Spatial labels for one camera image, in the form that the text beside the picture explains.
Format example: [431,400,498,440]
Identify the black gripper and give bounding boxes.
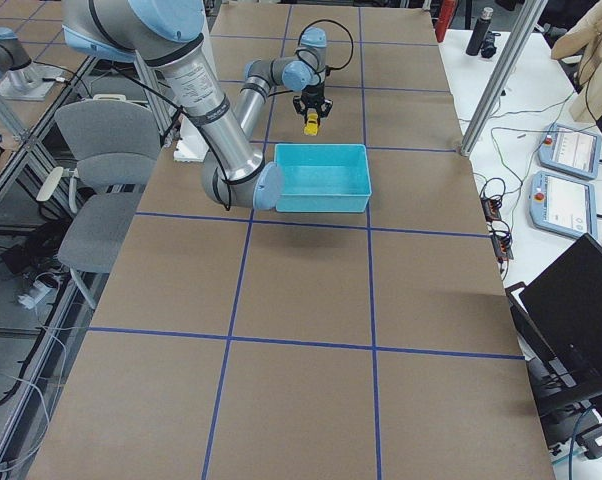
[292,84,333,119]

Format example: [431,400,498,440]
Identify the yellow beetle toy car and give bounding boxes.
[303,112,320,137]

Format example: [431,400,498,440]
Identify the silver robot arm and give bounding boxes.
[0,27,63,101]
[63,1,331,210]

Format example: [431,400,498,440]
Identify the turquoise plastic bin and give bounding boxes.
[274,143,372,213]

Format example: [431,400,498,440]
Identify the black water bottle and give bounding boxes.
[465,7,494,56]

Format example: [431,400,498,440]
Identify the beige office chair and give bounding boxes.
[37,99,162,309]

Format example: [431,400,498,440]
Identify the brown paper table cover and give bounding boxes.
[29,3,553,479]

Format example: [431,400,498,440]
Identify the upper teach pendant tablet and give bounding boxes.
[538,122,602,180]

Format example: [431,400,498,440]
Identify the teach pendant tablet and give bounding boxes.
[529,171,597,239]
[538,122,602,180]

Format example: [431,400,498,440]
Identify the lower teach pendant tablet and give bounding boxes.
[529,171,597,239]

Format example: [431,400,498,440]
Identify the black laptop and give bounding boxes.
[518,232,602,376]

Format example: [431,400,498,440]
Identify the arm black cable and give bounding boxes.
[295,18,355,76]

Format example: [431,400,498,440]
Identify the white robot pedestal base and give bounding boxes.
[173,29,222,164]

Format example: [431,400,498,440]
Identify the aluminium frame post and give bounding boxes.
[459,0,548,157]

